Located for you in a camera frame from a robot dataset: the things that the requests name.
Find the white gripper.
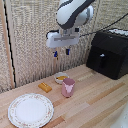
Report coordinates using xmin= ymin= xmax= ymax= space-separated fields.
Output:
xmin=45 ymin=29 xmax=81 ymax=58

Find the pink mug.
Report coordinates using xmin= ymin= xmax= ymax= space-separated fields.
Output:
xmin=61 ymin=77 xmax=76 ymax=98

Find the yellow food in bowl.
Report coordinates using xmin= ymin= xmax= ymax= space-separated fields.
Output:
xmin=56 ymin=75 xmax=68 ymax=81

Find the small white bowl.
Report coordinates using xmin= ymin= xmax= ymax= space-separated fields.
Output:
xmin=53 ymin=71 xmax=70 ymax=85

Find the black box appliance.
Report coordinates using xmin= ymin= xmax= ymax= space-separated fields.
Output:
xmin=85 ymin=28 xmax=128 ymax=81

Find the white floral-rimmed plate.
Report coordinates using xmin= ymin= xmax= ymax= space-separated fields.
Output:
xmin=7 ymin=93 xmax=55 ymax=128

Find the black cable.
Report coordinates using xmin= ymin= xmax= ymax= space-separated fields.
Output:
xmin=79 ymin=12 xmax=128 ymax=38

